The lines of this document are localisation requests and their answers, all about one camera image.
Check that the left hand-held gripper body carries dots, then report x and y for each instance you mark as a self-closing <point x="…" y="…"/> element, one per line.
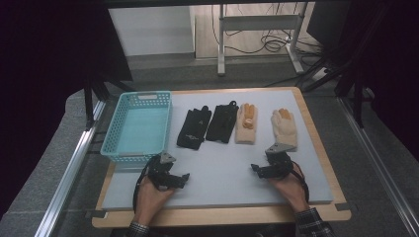
<point x="161" y="171"/>

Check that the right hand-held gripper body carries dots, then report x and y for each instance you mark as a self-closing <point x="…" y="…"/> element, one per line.
<point x="278" y="164"/>

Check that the beige glove with orange fingertips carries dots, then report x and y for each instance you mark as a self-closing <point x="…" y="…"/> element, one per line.
<point x="284" y="128"/>

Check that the black glove with white print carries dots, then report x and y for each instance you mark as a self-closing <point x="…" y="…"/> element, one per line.
<point x="194" y="128"/>

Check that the black glove with wrist loop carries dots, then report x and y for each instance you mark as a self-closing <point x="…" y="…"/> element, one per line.
<point x="222" y="123"/>

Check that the turquoise plastic basket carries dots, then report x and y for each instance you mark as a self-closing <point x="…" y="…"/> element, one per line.
<point x="112" y="131"/>

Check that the person's right hand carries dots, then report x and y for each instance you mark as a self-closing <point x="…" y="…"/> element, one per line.
<point x="291" y="191"/>

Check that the person's left hand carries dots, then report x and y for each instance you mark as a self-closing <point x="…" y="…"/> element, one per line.
<point x="150" y="200"/>

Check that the grey foam mat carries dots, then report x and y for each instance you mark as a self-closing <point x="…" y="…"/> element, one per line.
<point x="214" y="161"/>

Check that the beige glove with orange patch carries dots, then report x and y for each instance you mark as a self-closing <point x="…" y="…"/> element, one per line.
<point x="246" y="130"/>

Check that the grey tape piece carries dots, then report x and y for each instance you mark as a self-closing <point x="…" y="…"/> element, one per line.
<point x="96" y="214"/>
<point x="343" y="206"/>

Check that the black metal stand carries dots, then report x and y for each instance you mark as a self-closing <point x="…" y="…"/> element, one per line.
<point x="88" y="105"/>
<point x="358" y="102"/>

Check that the white cabinet panel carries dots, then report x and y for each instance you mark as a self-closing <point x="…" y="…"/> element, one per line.
<point x="151" y="29"/>

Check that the dark curtain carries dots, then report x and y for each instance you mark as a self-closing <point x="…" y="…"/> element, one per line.
<point x="395" y="65"/>
<point x="42" y="82"/>

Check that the aluminium rail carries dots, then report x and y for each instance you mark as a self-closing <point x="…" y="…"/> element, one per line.
<point x="70" y="171"/>
<point x="378" y="164"/>

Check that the white metal desk frame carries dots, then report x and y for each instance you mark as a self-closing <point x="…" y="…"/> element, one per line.
<point x="257" y="23"/>

